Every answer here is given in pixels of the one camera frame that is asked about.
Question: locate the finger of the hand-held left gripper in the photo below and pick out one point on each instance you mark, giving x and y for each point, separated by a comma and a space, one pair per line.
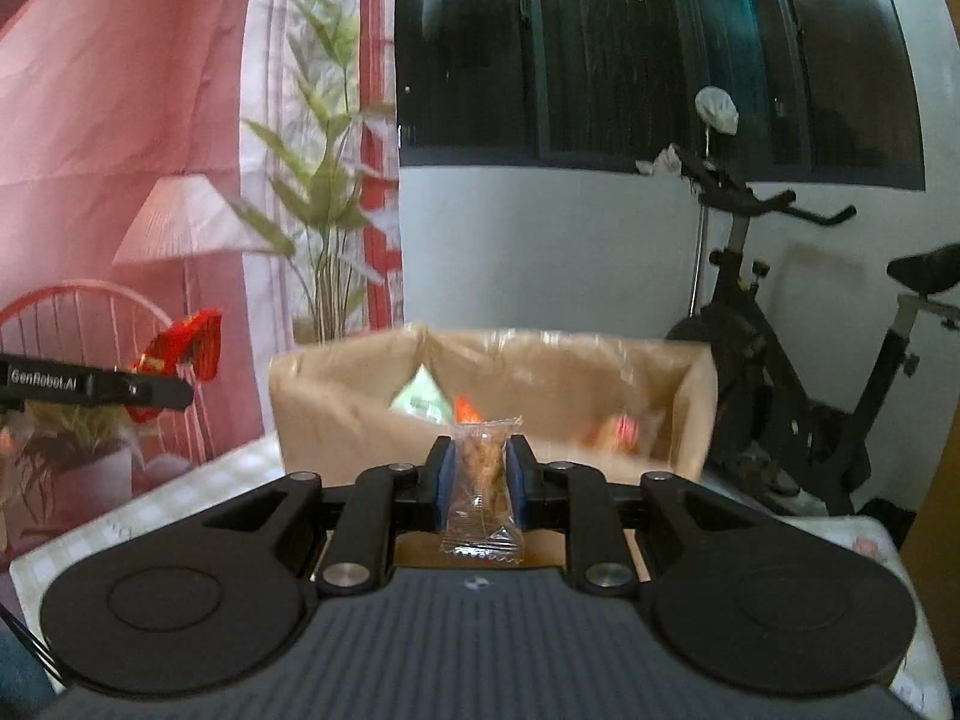
154, 390

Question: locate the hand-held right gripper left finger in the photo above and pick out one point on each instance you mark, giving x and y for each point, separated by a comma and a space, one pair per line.
447, 484

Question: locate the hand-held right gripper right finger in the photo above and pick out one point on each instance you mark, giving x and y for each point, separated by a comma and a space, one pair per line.
514, 480

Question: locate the clear snack packet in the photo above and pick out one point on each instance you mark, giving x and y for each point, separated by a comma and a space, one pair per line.
480, 480

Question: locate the small orange snack packet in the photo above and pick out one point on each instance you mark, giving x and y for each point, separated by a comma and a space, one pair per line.
466, 409

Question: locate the green snack packet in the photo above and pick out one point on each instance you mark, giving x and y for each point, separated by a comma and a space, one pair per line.
418, 394

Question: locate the brown cardboard box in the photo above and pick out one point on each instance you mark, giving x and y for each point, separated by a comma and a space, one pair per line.
525, 382

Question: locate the orange red snack packet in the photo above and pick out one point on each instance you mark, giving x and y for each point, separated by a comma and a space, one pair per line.
619, 431

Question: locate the green checked tablecloth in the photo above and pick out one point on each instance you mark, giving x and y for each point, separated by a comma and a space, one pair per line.
90, 536

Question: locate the pink printed backdrop cloth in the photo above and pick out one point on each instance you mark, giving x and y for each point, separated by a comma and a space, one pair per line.
112, 127

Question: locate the black exercise bike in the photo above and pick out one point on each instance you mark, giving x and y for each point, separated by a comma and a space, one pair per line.
757, 345

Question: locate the person's blue trouser leg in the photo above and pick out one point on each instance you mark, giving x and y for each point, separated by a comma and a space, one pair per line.
19, 679

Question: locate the white crumpled cloth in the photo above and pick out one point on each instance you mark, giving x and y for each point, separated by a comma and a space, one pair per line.
661, 161

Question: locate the white rounded cloth cap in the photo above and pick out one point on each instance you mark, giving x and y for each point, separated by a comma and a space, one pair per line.
716, 111

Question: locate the orange wooden door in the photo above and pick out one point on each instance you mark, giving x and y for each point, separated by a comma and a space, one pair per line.
937, 562

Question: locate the dark window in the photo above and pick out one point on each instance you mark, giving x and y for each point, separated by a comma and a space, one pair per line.
600, 52

